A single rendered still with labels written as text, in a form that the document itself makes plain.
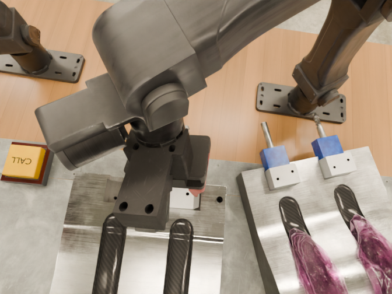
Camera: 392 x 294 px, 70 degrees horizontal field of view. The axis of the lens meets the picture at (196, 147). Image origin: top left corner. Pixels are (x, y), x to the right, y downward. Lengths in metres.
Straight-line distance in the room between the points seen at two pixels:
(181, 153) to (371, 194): 0.42
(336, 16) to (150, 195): 0.30
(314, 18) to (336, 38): 1.59
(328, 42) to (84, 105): 0.32
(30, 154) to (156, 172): 0.38
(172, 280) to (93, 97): 0.33
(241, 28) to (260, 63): 0.49
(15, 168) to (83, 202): 0.17
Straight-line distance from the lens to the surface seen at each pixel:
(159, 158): 0.29
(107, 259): 0.50
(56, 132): 0.26
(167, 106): 0.20
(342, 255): 0.55
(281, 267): 0.51
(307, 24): 1.96
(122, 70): 0.21
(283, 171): 0.52
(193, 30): 0.20
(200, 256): 0.48
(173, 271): 0.49
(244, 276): 0.58
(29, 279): 0.63
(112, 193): 0.52
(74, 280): 0.51
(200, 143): 0.36
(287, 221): 0.55
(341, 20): 0.40
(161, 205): 0.27
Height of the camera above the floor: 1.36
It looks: 73 degrees down
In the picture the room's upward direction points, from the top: 8 degrees clockwise
